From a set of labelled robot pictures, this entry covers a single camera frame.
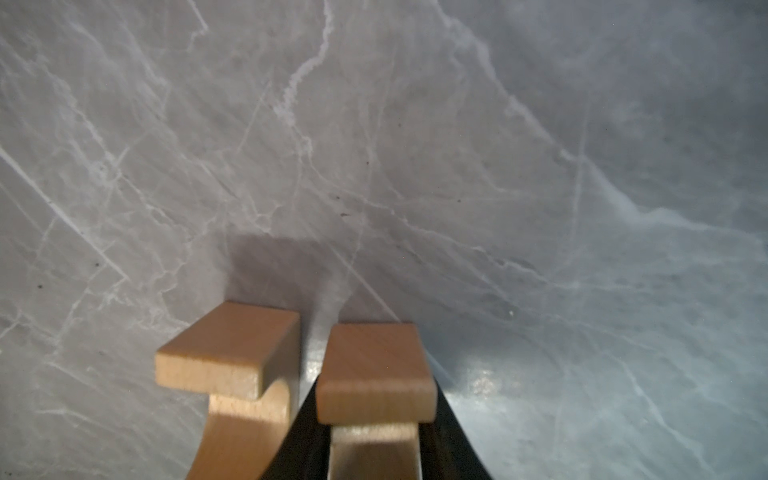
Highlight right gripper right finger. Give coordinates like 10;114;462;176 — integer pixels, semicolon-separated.
419;386;492;480

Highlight wooden arch block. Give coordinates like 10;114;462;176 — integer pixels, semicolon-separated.
315;322;437;479
155;301;301;479

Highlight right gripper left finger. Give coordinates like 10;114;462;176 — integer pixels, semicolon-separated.
260;381;331;480

